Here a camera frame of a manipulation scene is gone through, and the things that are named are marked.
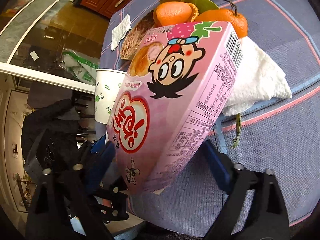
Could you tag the orange peel piece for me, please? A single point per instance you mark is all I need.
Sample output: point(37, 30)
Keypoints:
point(171, 13)

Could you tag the flat white paper piece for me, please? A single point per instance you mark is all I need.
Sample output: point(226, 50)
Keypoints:
point(119, 32)

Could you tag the blue checkered tablecloth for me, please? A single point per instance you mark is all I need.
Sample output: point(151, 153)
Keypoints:
point(279, 134)

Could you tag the white floral paper cup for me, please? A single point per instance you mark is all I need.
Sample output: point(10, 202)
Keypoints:
point(107, 86)

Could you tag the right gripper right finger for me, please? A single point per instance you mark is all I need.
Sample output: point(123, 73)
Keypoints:
point(267, 217)

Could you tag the white paper napkin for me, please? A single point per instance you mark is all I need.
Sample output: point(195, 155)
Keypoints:
point(258, 78)

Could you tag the brown coconut shell bowl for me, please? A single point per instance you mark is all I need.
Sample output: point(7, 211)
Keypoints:
point(134, 37)

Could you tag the whole orange tangerine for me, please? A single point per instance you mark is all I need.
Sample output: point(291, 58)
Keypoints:
point(238, 20)

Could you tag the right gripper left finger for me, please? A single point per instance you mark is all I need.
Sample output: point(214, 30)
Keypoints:
point(107, 203)

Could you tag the green white plastic bag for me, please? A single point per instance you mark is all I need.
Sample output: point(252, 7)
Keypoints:
point(81, 66)

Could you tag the pink snack box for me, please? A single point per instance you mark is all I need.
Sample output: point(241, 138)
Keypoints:
point(175, 89)

